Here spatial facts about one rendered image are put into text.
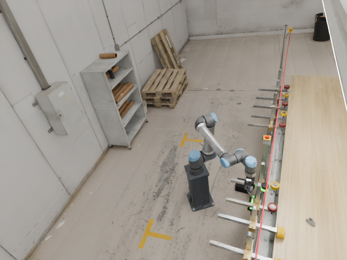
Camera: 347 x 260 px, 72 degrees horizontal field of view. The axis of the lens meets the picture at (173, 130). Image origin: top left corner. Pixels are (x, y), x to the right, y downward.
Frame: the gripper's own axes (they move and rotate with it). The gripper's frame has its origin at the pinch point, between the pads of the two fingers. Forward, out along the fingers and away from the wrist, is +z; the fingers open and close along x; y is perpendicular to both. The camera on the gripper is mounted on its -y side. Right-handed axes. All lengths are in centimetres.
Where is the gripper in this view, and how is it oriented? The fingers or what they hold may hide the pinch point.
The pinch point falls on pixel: (249, 191)
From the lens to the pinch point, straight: 227.2
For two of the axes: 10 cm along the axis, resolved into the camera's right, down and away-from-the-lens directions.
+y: 3.9, -6.0, 7.0
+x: -9.1, -1.2, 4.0
